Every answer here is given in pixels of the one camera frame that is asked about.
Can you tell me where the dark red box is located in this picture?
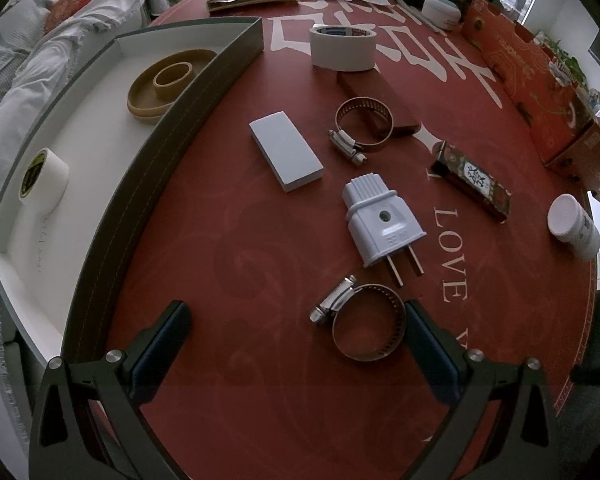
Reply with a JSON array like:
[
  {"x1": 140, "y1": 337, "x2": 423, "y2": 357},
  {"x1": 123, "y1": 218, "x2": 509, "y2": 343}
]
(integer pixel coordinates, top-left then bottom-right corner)
[{"x1": 336, "y1": 70, "x2": 421, "y2": 137}]

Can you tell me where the white tape roll green core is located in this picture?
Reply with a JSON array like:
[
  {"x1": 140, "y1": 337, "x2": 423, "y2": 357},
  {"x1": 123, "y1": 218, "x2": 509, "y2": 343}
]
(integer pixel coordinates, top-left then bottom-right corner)
[{"x1": 17, "y1": 148, "x2": 71, "y2": 213}]

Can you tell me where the white power plug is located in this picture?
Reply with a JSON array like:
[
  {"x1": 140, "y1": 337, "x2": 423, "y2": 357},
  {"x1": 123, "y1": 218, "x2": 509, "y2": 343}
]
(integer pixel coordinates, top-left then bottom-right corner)
[{"x1": 343, "y1": 174, "x2": 427, "y2": 288}]

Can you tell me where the white pill bottle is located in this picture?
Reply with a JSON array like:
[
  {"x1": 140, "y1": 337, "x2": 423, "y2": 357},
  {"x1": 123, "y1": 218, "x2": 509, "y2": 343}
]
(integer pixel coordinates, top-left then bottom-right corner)
[{"x1": 546, "y1": 194, "x2": 600, "y2": 261}]

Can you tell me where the green potted plant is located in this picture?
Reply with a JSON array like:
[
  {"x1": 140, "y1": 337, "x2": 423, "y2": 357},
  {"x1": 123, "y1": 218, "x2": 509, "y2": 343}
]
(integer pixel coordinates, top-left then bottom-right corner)
[{"x1": 535, "y1": 30, "x2": 588, "y2": 86}]

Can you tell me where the steel hose clamp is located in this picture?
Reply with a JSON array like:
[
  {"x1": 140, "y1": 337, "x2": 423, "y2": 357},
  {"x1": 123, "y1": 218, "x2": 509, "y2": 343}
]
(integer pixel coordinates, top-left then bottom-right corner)
[
  {"x1": 328, "y1": 97, "x2": 397, "y2": 166},
  {"x1": 309, "y1": 276, "x2": 411, "y2": 363}
]

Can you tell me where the orange cardboard box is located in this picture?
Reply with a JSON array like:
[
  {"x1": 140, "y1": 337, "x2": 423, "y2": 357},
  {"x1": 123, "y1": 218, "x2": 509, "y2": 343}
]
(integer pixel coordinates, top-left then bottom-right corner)
[{"x1": 461, "y1": 0, "x2": 600, "y2": 188}]

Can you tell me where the small white jar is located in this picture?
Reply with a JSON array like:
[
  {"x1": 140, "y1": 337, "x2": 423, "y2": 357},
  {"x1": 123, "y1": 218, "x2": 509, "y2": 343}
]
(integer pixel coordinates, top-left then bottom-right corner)
[{"x1": 421, "y1": 0, "x2": 462, "y2": 32}]

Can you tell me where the large brown tape ring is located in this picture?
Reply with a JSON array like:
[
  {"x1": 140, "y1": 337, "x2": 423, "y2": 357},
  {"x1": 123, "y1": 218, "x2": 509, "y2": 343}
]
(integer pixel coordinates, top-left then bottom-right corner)
[{"x1": 126, "y1": 49, "x2": 218, "y2": 121}]

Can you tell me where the small brown tape ring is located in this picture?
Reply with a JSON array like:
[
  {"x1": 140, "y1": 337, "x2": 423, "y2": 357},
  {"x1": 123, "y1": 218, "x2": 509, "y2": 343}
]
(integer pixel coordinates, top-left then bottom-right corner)
[{"x1": 153, "y1": 62, "x2": 193, "y2": 103}]

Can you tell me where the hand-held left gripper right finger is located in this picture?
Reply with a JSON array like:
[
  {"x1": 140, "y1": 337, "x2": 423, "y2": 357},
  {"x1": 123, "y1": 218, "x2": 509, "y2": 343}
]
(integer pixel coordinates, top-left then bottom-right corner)
[{"x1": 404, "y1": 300, "x2": 563, "y2": 480}]

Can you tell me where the white masking tape roll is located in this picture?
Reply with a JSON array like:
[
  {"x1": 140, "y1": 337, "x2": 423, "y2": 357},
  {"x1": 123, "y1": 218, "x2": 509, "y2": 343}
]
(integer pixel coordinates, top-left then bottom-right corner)
[{"x1": 309, "y1": 23, "x2": 377, "y2": 72}]

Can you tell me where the dark patterned small box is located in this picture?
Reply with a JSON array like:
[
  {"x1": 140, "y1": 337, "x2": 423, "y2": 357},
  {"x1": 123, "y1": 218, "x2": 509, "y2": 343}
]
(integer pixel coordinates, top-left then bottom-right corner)
[{"x1": 430, "y1": 141, "x2": 512, "y2": 222}]

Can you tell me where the white rectangular block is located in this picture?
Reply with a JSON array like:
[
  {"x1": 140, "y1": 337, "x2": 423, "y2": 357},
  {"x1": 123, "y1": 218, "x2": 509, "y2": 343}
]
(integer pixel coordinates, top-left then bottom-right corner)
[{"x1": 248, "y1": 110, "x2": 325, "y2": 193}]

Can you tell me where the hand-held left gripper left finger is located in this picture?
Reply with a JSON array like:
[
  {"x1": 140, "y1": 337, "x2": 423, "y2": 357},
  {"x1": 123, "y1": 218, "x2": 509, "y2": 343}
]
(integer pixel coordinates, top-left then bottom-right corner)
[{"x1": 28, "y1": 301, "x2": 191, "y2": 480}]

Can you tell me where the grey white storage tray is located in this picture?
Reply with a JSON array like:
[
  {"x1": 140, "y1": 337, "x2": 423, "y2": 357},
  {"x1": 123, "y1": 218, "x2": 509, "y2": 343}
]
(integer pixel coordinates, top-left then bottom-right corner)
[{"x1": 0, "y1": 16, "x2": 265, "y2": 366}]

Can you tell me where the white covered sofa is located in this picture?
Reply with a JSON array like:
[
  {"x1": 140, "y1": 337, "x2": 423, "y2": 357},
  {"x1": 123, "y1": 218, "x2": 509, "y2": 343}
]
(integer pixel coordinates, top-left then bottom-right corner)
[{"x1": 0, "y1": 0, "x2": 221, "y2": 281}]

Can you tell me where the red patterned cushion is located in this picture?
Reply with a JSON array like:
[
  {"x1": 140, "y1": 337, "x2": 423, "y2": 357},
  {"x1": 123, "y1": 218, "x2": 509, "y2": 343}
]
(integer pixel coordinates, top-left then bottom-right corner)
[{"x1": 47, "y1": 0, "x2": 103, "y2": 31}]

